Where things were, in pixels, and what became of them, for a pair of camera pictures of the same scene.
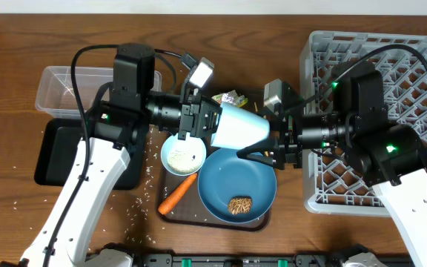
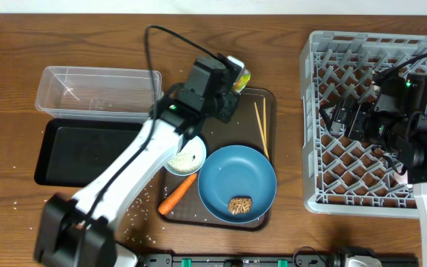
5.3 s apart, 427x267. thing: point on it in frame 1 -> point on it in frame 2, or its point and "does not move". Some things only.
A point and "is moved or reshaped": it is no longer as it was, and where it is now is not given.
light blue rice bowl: [183, 157] does not move
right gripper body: [292, 141] -> [367, 124]
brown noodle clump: [239, 205] does not move
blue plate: [224, 174] does not move
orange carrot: [176, 194] does not move
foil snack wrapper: [230, 97] is moved or reshaped
